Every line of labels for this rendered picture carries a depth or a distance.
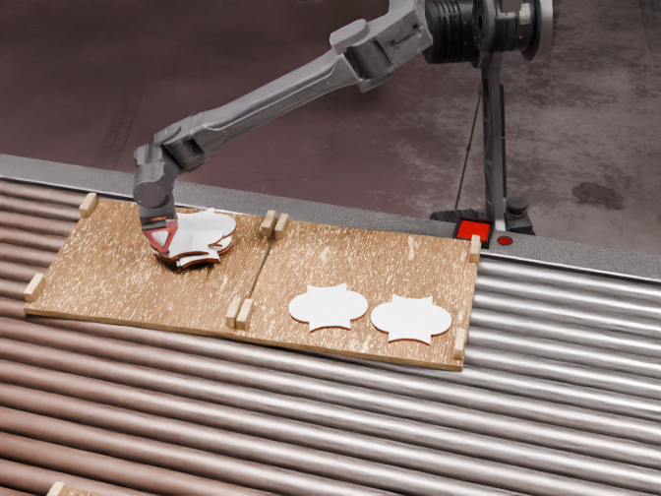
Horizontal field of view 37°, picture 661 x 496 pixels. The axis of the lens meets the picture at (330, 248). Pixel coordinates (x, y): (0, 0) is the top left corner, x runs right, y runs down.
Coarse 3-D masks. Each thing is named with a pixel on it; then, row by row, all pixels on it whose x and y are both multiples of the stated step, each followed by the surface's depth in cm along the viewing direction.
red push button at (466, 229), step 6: (462, 222) 201; (468, 222) 200; (474, 222) 200; (462, 228) 199; (468, 228) 199; (474, 228) 199; (480, 228) 199; (486, 228) 199; (462, 234) 198; (468, 234) 197; (474, 234) 197; (480, 234) 197; (486, 234) 197; (486, 240) 196
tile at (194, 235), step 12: (180, 228) 192; (192, 228) 192; (204, 228) 191; (216, 228) 191; (180, 240) 189; (192, 240) 189; (204, 240) 189; (216, 240) 188; (168, 252) 187; (180, 252) 186; (192, 252) 186; (204, 252) 186
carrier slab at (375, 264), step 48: (288, 240) 196; (336, 240) 196; (384, 240) 195; (432, 240) 195; (288, 288) 185; (384, 288) 184; (432, 288) 184; (240, 336) 175; (288, 336) 175; (336, 336) 174; (384, 336) 174
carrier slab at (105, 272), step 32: (96, 224) 202; (128, 224) 201; (256, 224) 200; (64, 256) 194; (96, 256) 193; (128, 256) 193; (224, 256) 193; (256, 256) 192; (64, 288) 186; (96, 288) 186; (128, 288) 186; (160, 288) 185; (192, 288) 185; (224, 288) 185; (96, 320) 180; (128, 320) 179; (160, 320) 179; (192, 320) 178; (224, 320) 178
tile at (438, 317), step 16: (384, 304) 179; (400, 304) 179; (416, 304) 179; (384, 320) 176; (400, 320) 176; (416, 320) 176; (432, 320) 176; (448, 320) 176; (400, 336) 173; (416, 336) 173; (432, 336) 173
